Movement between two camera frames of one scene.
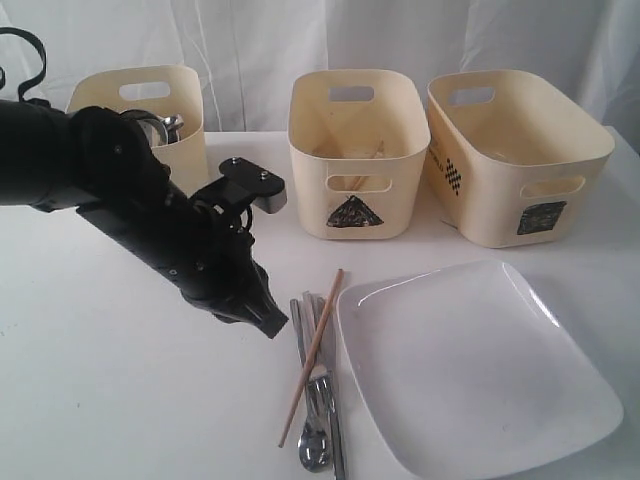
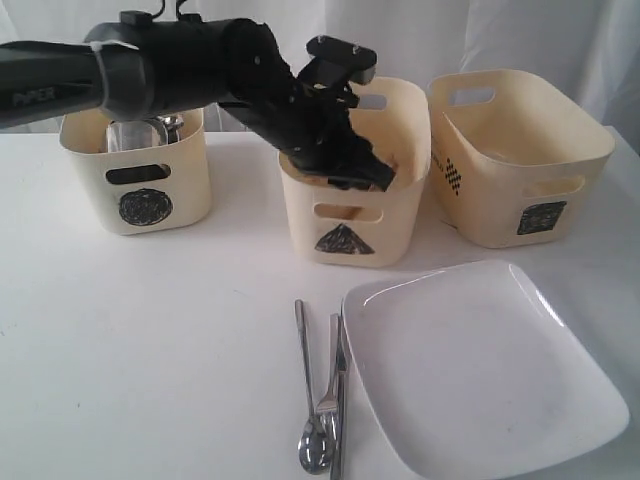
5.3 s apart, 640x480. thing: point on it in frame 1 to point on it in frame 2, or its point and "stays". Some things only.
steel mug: [163, 131] stays
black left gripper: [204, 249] to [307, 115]
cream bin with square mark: [514, 160] stays
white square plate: [466, 375] stays
